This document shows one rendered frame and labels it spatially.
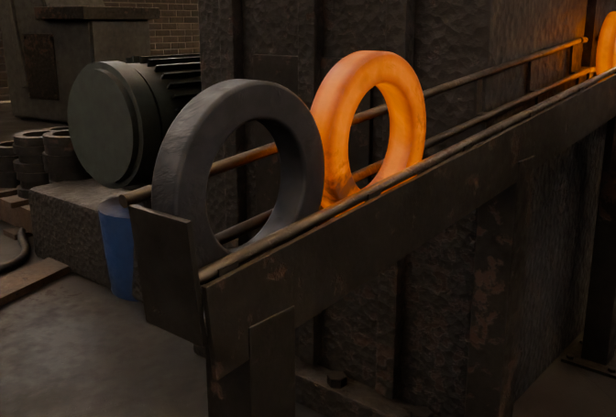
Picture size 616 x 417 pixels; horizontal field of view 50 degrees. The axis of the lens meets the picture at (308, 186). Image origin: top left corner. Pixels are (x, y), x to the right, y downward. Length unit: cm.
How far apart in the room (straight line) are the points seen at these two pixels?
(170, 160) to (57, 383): 118
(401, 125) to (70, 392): 108
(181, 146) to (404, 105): 32
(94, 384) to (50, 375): 12
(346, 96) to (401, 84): 10
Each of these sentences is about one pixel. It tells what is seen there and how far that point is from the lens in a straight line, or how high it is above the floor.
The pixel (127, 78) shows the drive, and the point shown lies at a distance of 196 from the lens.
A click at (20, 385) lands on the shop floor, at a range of 169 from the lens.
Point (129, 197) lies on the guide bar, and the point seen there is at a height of 66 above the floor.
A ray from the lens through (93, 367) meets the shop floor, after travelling 170.
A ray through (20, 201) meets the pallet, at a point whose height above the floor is 14.
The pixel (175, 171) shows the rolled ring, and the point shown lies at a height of 69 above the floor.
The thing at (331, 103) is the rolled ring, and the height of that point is 72.
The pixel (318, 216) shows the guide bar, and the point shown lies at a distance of 62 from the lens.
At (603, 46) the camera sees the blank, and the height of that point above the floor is 75.
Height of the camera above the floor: 80
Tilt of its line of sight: 14 degrees down
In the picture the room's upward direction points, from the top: straight up
